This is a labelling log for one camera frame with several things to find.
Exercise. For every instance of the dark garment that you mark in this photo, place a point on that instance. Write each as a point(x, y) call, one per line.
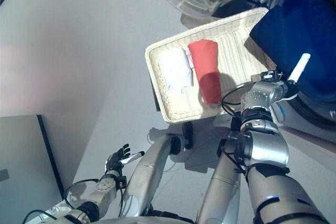
point(288, 32)

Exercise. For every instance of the white cloth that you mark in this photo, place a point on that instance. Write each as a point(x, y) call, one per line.
point(174, 69)

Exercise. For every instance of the grey wall socket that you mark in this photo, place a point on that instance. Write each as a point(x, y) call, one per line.
point(4, 174)

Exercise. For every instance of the red cloth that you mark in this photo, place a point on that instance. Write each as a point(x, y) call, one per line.
point(207, 61)

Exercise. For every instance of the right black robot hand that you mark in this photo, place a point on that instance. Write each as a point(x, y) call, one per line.
point(298, 69)

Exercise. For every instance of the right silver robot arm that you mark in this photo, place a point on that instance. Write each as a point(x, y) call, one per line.
point(267, 150)

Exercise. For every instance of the silver robot torso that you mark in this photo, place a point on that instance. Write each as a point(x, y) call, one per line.
point(147, 220)

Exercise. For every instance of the cream wicker basket tray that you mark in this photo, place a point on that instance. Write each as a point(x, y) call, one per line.
point(236, 58)

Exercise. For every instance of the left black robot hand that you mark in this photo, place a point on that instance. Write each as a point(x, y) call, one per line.
point(115, 161)

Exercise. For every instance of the dark grey washing machine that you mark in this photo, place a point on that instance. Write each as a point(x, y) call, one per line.
point(315, 119)

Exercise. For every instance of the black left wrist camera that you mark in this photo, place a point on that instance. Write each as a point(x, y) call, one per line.
point(121, 182)

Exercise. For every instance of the grey cabinet with dark edge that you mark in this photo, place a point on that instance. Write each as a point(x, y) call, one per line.
point(23, 155)

